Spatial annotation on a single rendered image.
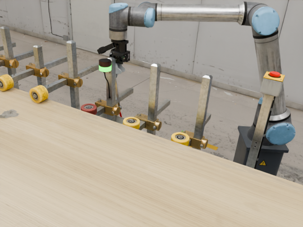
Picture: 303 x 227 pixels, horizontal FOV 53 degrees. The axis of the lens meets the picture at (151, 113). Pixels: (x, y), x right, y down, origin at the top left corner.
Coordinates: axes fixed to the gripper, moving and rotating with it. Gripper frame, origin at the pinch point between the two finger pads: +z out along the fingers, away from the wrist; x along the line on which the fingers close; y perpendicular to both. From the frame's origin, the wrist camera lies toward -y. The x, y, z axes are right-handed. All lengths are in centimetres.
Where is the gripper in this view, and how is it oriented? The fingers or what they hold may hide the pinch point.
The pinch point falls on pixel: (114, 74)
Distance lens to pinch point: 166.6
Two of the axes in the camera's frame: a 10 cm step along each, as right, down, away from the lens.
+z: -0.5, 8.8, 4.8
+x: 4.7, -4.0, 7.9
